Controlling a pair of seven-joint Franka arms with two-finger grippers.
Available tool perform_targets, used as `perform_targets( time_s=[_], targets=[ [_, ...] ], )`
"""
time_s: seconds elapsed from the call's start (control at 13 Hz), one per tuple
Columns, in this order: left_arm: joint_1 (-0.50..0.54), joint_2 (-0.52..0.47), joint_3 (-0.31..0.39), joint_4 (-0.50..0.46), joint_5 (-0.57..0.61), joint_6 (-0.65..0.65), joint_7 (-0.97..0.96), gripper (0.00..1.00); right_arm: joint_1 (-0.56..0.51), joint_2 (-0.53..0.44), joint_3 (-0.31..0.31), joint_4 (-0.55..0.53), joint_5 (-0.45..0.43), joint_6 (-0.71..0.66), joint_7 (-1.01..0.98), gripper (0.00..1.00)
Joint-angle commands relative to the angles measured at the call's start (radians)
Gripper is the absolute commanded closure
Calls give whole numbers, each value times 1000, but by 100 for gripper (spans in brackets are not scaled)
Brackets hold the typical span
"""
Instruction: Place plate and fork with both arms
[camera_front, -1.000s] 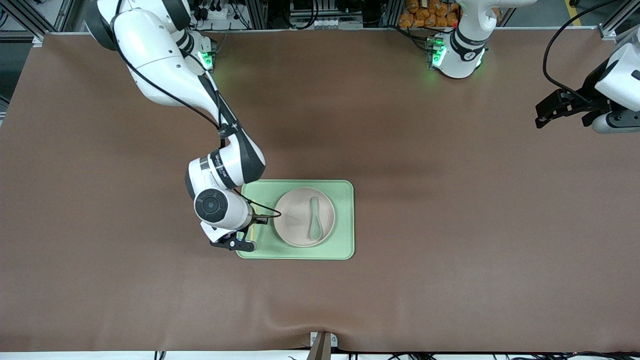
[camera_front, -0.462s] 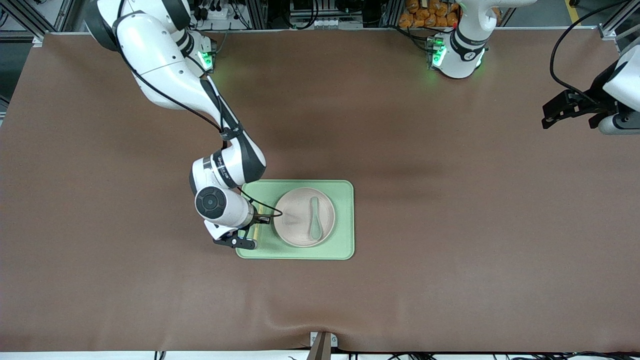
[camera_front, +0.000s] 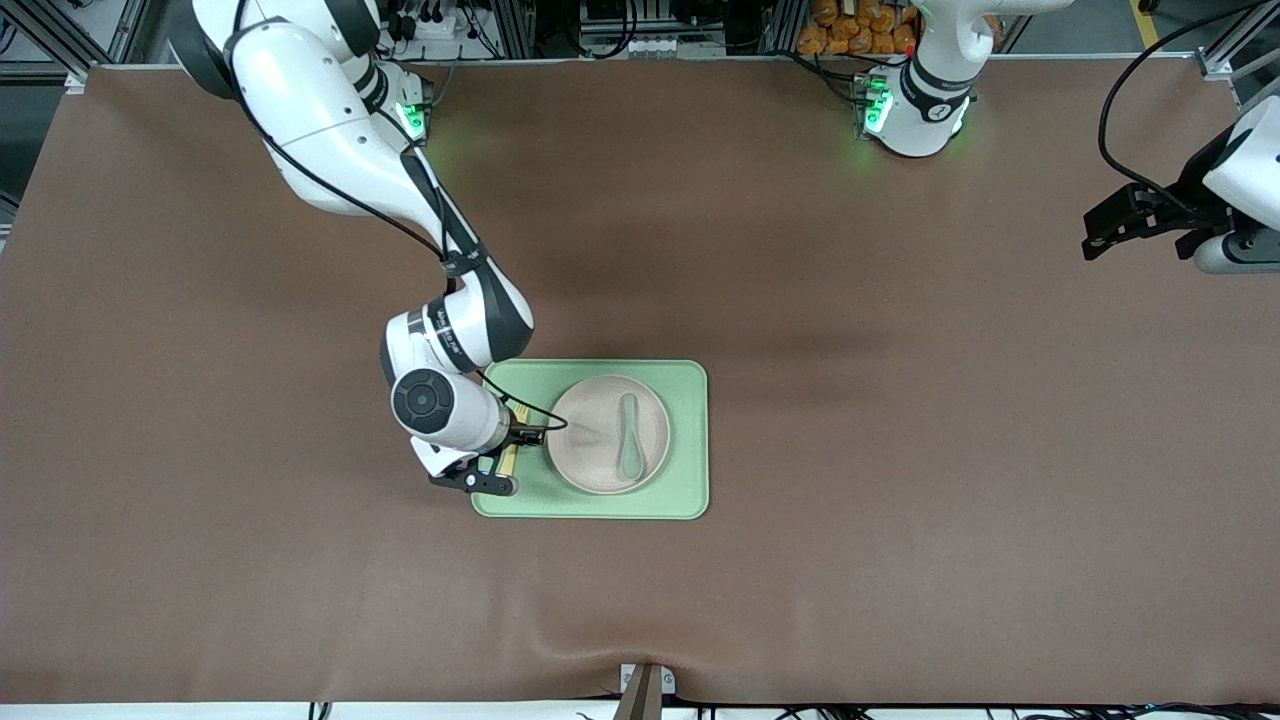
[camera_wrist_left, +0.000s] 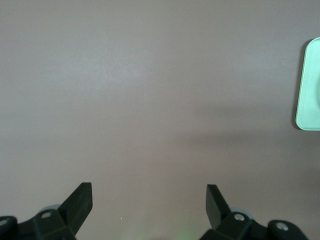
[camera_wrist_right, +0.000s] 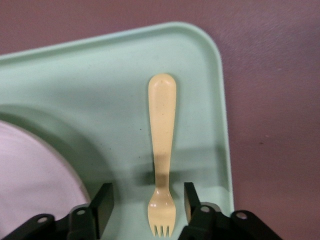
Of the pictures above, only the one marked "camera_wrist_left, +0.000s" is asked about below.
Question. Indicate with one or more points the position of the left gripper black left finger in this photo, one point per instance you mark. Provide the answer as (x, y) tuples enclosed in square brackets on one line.
[(75, 207)]

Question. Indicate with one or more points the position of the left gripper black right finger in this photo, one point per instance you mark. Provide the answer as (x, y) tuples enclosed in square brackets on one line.
[(215, 207)]

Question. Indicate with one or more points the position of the light green rectangular tray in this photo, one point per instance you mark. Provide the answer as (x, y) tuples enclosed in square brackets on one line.
[(308, 112)]

